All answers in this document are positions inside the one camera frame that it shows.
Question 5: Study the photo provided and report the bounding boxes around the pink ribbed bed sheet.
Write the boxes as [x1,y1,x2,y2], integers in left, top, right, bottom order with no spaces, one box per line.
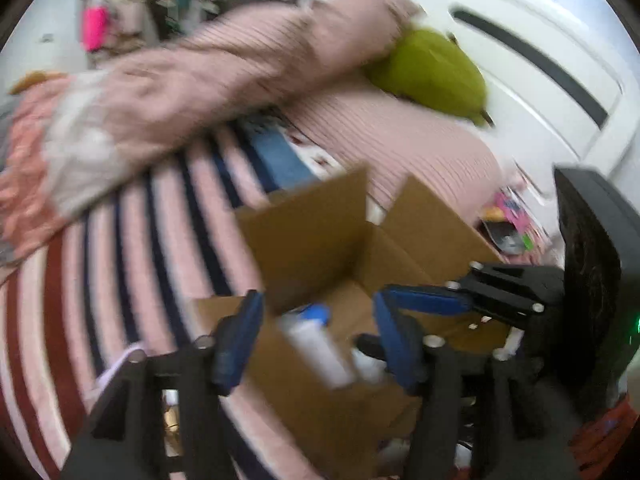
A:
[277,87,506,223]

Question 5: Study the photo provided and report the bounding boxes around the blue-capped white container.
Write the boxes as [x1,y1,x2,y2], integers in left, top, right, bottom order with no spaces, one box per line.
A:
[294,304,332,327]

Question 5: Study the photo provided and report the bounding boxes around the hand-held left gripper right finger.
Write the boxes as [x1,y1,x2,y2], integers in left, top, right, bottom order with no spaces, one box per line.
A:
[372,290,581,480]

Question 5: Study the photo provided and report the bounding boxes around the orange patterned cloth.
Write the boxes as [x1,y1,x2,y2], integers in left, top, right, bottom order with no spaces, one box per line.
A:
[569,394,638,478]

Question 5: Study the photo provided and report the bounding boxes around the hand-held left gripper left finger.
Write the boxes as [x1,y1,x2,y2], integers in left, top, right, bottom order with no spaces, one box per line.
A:
[60,290,266,480]

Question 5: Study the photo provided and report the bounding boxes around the bright pink bottle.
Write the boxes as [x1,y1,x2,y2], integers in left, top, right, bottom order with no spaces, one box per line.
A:
[82,6,109,54]

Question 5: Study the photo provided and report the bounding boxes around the striped pink navy blanket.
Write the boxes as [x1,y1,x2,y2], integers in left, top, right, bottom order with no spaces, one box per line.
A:
[0,112,351,480]

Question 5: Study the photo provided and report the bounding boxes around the white plastic bottle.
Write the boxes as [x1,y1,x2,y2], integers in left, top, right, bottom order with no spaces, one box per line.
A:
[277,312,358,391]

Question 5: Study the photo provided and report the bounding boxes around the pile of colourful toys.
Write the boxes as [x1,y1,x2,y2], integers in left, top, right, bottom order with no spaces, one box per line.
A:
[475,182,553,263]

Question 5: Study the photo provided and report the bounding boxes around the green pear plush pillow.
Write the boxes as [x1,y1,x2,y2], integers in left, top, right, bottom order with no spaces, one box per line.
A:
[362,26,496,128]

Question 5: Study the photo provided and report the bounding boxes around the pink ribbed quilt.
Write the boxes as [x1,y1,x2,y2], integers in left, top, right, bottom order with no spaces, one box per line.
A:
[0,0,426,273]

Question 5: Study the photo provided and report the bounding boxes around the white headboard with black slot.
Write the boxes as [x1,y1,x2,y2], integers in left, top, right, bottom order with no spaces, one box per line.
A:
[300,0,640,196]

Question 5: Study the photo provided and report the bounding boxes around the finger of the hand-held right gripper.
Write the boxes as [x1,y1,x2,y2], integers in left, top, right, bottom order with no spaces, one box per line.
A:
[382,261,567,332]

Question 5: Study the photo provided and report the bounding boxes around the small white bottle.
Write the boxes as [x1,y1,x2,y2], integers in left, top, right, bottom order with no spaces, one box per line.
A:
[350,347,388,385]

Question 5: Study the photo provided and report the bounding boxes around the brown cardboard box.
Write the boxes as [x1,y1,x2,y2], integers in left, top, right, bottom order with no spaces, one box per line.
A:
[192,166,517,480]

